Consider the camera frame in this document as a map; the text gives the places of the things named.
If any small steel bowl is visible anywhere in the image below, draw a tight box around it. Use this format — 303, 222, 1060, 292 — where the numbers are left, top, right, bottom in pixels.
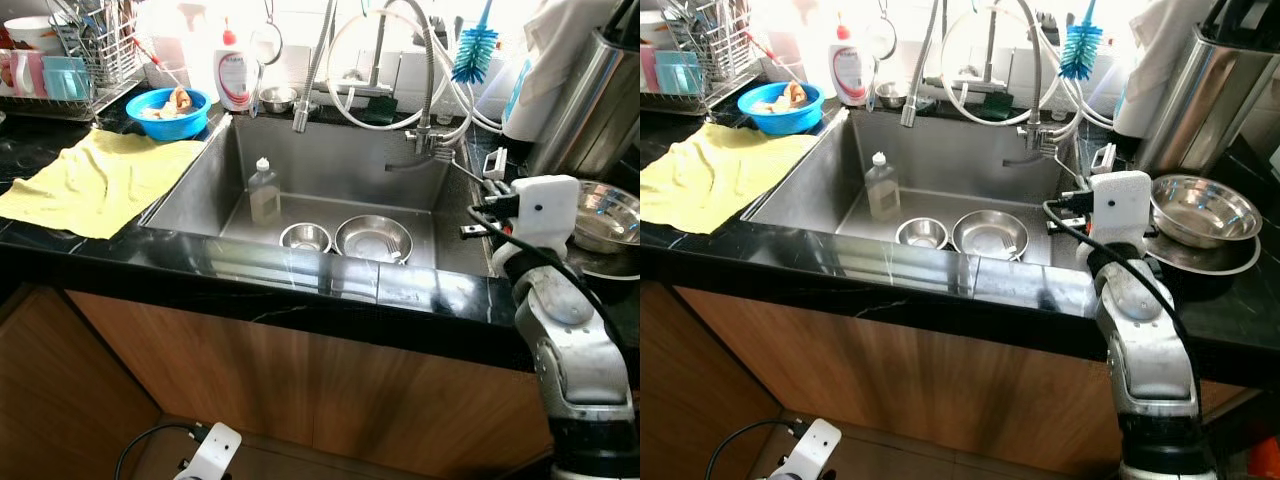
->
895, 217, 950, 250
279, 222, 333, 253

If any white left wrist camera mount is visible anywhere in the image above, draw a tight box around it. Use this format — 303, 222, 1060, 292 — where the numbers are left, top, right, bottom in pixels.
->
772, 418, 842, 480
185, 421, 244, 480

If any brown scrap in bowl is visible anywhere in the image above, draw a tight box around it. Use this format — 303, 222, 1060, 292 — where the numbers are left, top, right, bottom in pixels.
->
752, 81, 809, 114
145, 86, 195, 119

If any chrome spring faucet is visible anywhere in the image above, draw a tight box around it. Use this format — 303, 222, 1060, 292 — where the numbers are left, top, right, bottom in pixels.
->
1000, 0, 1086, 167
385, 0, 481, 173

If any yellow dish cloth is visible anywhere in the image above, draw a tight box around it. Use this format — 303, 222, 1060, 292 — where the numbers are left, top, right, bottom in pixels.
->
0, 127, 207, 240
640, 121, 821, 236

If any flat steel plate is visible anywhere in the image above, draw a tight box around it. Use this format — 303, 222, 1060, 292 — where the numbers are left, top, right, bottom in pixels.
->
563, 244, 641, 282
1138, 231, 1263, 277

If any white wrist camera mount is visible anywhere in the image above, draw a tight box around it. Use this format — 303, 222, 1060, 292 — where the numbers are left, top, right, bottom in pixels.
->
185, 421, 244, 480
772, 418, 842, 480
1087, 171, 1154, 251
510, 175, 581, 253

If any white ceramic bowl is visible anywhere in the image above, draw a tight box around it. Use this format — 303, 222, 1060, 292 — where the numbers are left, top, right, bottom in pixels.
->
2, 14, 67, 57

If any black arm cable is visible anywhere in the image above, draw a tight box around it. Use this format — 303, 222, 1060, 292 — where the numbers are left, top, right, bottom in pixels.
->
1042, 200, 1206, 401
467, 203, 626, 351
113, 421, 206, 480
704, 419, 801, 480

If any medium steel bowl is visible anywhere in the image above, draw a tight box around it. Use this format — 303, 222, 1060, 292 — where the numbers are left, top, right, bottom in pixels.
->
334, 215, 414, 265
951, 210, 1031, 262

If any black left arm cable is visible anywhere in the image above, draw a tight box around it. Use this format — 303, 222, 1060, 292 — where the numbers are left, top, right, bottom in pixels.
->
704, 419, 801, 480
113, 421, 206, 480

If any clear dish soap bottle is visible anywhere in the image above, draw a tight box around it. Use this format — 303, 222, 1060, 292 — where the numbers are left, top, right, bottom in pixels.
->
864, 151, 902, 224
247, 156, 284, 227

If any white flexible hose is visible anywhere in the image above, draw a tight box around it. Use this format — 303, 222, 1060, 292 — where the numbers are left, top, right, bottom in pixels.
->
322, 8, 476, 134
935, 5, 1086, 129

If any chrome pull-down sprayer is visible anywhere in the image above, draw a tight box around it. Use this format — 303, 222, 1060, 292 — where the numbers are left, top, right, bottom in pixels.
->
292, 0, 343, 134
900, 0, 946, 129

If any stainless steel sink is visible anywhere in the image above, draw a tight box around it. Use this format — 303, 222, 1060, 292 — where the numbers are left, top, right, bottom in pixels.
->
743, 103, 1103, 276
143, 108, 506, 279

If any blue plastic bowl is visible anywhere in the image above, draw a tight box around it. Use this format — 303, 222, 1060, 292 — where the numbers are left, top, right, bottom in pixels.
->
125, 86, 214, 141
736, 80, 826, 137

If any teal plastic cup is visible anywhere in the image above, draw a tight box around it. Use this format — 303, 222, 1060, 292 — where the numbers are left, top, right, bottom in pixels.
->
42, 56, 92, 102
655, 50, 704, 97

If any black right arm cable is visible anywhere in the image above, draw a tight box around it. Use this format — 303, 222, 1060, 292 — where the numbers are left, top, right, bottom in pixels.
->
467, 203, 626, 351
1042, 200, 1206, 401

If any large steel bowl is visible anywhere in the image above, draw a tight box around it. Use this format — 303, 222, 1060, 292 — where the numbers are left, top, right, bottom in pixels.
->
1149, 174, 1264, 250
570, 180, 641, 254

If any white bottle with red cap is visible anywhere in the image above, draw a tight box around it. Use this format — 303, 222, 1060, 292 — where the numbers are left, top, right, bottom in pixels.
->
214, 18, 257, 114
827, 20, 870, 108

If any wooden cabinet front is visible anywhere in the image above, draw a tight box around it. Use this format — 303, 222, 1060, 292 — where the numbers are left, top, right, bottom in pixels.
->
640, 280, 1263, 476
0, 285, 556, 480

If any wire dish rack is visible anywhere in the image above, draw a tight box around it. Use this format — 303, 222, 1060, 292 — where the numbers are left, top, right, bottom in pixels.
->
0, 0, 147, 122
640, 0, 763, 117

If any blue bottle brush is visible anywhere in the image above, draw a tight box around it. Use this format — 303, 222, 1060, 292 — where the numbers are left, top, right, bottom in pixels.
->
1057, 0, 1105, 82
451, 0, 500, 86

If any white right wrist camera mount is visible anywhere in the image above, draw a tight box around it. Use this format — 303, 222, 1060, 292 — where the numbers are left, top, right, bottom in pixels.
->
1087, 171, 1154, 251
510, 175, 581, 253

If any tall steel canister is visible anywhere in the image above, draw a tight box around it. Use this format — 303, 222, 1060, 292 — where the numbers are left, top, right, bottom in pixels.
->
1134, 25, 1280, 179
528, 28, 641, 183

